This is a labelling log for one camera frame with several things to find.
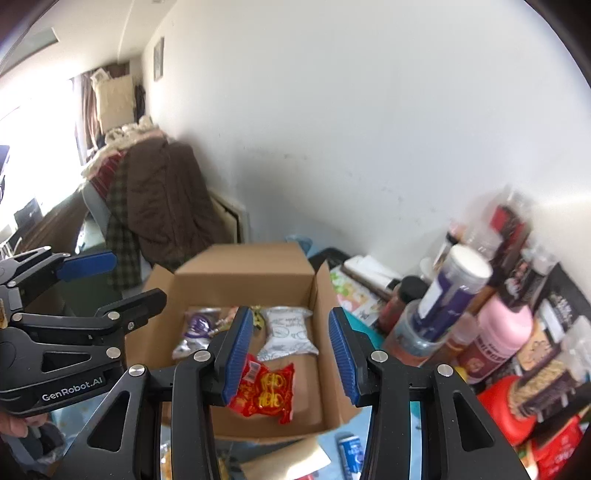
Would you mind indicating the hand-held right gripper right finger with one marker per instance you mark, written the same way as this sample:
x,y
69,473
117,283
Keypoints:
x,y
344,355

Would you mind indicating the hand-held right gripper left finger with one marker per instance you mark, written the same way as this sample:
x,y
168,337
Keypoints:
x,y
238,355

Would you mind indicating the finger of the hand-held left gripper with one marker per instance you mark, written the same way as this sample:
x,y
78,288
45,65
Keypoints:
x,y
147,300
87,266

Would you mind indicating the pink sausage packet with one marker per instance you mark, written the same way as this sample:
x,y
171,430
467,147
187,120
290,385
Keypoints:
x,y
226,318

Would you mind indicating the red gold-print snack packet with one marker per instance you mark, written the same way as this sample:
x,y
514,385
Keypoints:
x,y
268,387

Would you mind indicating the purple snack packet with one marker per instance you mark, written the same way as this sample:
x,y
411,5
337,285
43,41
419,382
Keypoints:
x,y
198,330

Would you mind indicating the white printed snack packet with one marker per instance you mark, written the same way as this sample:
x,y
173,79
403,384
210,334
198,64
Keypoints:
x,y
288,332

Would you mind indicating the person's left hand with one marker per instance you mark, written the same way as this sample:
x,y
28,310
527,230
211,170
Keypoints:
x,y
16,424

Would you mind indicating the dark green chair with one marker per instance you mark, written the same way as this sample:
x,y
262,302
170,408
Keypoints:
x,y
101,288

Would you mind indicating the brown wooden boards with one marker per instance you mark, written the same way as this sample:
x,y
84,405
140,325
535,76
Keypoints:
x,y
60,221

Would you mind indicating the green plaid cloth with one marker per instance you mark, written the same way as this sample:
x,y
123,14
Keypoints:
x,y
122,221

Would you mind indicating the grey chair backrest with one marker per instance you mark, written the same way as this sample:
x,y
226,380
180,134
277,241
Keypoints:
x,y
94,205

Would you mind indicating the clear jar orange powder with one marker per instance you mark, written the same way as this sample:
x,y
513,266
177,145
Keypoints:
x,y
406,346

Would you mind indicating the dark cap sauce bottle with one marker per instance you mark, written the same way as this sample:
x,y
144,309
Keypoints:
x,y
401,297

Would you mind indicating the stack of papers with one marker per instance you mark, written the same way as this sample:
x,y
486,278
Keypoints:
x,y
369,272

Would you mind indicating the blue floral tablecloth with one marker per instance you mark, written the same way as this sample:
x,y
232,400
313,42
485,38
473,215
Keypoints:
x,y
328,445

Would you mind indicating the blue white tube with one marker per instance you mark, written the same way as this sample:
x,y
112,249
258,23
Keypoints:
x,y
351,454

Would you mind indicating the brown jacket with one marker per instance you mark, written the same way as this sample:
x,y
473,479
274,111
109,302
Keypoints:
x,y
171,198

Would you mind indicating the small gold cardboard box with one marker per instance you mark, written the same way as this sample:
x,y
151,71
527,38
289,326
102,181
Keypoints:
x,y
277,461

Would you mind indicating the purple label clear jar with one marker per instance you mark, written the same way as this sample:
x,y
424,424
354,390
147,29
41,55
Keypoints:
x,y
443,295

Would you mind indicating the clear jar red-brown spice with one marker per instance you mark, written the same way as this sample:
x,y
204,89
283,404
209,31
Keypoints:
x,y
461,339

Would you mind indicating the light blue plastic bag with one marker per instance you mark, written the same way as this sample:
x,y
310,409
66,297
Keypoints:
x,y
299,241

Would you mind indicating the heap of light clothes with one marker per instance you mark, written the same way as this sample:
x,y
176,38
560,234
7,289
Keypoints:
x,y
124,134

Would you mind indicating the brown curtain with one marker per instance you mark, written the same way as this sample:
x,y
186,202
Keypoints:
x,y
83,110

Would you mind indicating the pink bottle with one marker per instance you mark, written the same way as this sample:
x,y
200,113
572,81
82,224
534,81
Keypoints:
x,y
498,332

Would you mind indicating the cream cushion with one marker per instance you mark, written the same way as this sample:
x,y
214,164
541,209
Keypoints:
x,y
113,104

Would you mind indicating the red canister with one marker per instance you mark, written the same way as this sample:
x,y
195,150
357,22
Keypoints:
x,y
501,410

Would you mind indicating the dark label clear jar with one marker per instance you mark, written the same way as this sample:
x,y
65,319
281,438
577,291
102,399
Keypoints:
x,y
526,281

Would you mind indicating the tall jar red contents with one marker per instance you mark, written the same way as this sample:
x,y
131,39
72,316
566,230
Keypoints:
x,y
508,230

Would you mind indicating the black stand-up pouch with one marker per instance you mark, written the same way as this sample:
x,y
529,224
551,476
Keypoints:
x,y
565,300

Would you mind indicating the red packet white print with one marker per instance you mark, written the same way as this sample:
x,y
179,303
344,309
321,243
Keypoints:
x,y
558,452

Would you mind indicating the white framed wall panel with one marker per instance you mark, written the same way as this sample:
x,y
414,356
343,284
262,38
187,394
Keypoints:
x,y
231,214

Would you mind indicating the framed wall picture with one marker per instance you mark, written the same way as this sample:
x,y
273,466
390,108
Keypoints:
x,y
158,59

